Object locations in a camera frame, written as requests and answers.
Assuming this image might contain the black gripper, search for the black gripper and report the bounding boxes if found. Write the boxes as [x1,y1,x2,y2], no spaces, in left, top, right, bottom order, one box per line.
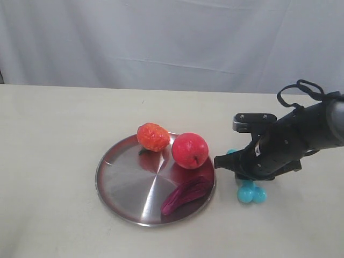
[213,106,333,181]

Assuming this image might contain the turquoise toy bone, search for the turquoise toy bone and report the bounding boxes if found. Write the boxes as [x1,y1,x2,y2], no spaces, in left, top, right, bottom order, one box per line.
[226,148,268,204]

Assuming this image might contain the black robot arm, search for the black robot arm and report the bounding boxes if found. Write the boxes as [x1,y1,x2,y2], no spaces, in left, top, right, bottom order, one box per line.
[214,100,343,181]

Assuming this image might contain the red apple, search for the red apple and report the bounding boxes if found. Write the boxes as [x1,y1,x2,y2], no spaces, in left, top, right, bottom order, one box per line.
[171,133,209,169]

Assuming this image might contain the dark purple ridged vegetable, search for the dark purple ridged vegetable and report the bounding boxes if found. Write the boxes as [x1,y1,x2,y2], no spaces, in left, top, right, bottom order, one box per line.
[161,176,213,216]

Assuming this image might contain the orange bumpy fruit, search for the orange bumpy fruit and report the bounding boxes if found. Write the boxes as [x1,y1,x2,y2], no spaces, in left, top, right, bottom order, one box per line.
[137,123,170,152]

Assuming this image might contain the round stainless steel plate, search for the round stainless steel plate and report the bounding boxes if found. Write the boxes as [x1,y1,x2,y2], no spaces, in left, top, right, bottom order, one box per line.
[95,133,216,227]

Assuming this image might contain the white backdrop cloth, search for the white backdrop cloth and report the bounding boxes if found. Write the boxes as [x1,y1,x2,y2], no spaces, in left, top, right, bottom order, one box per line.
[1,1,343,93]

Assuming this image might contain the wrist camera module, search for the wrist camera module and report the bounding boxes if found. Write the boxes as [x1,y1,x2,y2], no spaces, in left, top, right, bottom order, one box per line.
[232,113,277,133]

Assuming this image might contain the black cable loop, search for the black cable loop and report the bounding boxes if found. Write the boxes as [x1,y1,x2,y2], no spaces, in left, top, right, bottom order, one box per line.
[276,79,340,109]

